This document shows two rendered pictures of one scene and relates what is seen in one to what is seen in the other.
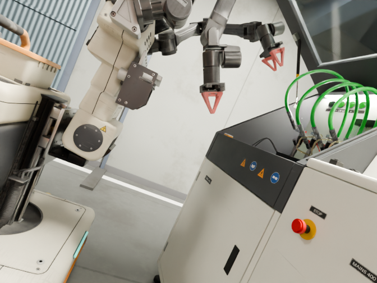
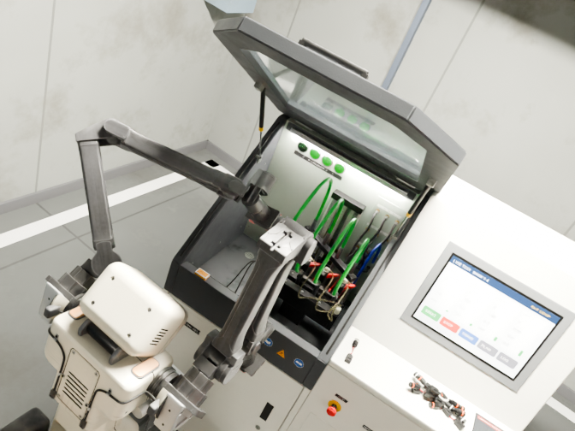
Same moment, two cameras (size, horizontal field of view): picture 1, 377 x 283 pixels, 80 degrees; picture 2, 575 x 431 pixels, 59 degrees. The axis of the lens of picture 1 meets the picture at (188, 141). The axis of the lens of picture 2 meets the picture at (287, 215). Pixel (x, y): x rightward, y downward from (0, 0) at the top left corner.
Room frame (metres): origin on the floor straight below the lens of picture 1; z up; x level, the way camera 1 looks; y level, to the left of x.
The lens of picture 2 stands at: (0.25, 0.94, 2.27)
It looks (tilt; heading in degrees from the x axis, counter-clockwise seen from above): 32 degrees down; 303
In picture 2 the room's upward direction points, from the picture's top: 24 degrees clockwise
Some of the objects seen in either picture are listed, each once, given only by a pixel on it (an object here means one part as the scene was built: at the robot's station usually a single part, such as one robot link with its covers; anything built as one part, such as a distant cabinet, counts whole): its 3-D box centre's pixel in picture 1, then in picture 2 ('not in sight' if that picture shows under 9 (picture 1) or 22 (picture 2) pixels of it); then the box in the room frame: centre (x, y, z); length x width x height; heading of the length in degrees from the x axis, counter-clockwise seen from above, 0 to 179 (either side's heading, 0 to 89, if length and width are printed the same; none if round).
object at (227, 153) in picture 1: (241, 160); (243, 321); (1.01, -0.25, 0.87); 0.62 x 0.04 x 0.16; 18
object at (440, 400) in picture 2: not in sight; (439, 398); (0.34, -0.57, 1.01); 0.23 x 0.11 x 0.06; 18
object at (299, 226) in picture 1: (301, 227); (332, 409); (0.57, -0.35, 0.80); 0.05 x 0.04 x 0.05; 18
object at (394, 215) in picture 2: not in sight; (375, 234); (0.93, -0.81, 1.20); 0.13 x 0.03 x 0.31; 18
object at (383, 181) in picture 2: (369, 94); (347, 161); (1.16, -0.73, 1.43); 0.54 x 0.03 x 0.02; 18
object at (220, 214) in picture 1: (199, 243); (210, 390); (1.00, -0.24, 0.44); 0.65 x 0.02 x 0.68; 18
